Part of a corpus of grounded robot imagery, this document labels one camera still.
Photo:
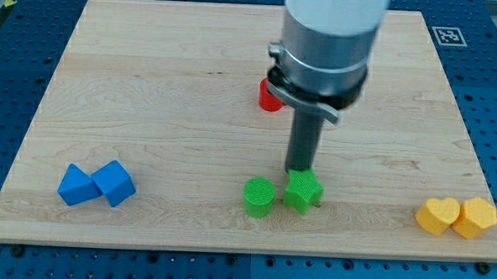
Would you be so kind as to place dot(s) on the green cylinder block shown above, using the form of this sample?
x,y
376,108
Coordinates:
x,y
258,197

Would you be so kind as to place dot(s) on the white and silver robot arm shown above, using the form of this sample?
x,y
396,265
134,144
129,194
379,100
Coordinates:
x,y
321,64

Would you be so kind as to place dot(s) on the red cylinder block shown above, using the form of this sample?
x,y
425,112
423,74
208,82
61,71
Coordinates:
x,y
268,101

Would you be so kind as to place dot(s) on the light wooden board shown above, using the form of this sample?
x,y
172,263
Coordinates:
x,y
170,90

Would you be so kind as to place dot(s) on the yellow hexagon block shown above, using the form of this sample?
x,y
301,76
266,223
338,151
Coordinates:
x,y
476,217

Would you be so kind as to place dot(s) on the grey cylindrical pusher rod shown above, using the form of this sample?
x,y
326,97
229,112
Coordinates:
x,y
304,138

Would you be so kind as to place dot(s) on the yellow heart block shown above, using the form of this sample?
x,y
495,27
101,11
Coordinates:
x,y
436,215

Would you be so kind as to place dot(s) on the white fiducial marker tag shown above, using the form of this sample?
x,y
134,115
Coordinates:
x,y
449,36

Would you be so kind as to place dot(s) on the blue triangular block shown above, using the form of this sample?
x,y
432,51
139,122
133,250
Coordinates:
x,y
77,187

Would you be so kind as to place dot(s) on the green star block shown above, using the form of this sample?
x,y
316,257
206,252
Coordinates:
x,y
303,190

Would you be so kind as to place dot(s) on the blue cube block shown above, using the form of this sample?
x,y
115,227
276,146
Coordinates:
x,y
114,182

